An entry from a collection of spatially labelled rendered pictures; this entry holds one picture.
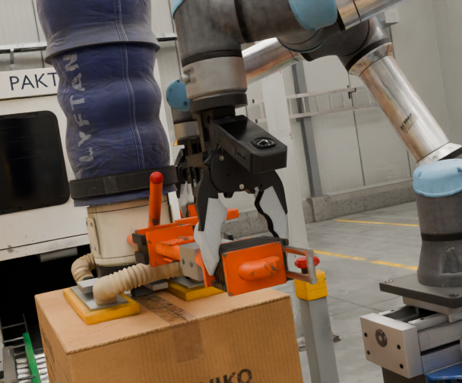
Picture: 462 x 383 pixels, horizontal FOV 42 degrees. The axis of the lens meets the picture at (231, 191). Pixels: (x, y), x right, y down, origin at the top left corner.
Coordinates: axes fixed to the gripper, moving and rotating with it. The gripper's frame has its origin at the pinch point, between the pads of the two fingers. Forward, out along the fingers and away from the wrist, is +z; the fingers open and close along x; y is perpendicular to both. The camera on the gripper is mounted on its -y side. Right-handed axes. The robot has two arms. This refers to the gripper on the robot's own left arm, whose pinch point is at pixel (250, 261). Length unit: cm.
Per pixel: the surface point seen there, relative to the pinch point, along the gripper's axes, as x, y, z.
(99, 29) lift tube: 2, 49, -42
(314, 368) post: -48, 79, 47
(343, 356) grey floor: -165, 260, 120
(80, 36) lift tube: 6, 51, -41
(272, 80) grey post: -166, 300, -65
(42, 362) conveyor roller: 15, 226, 65
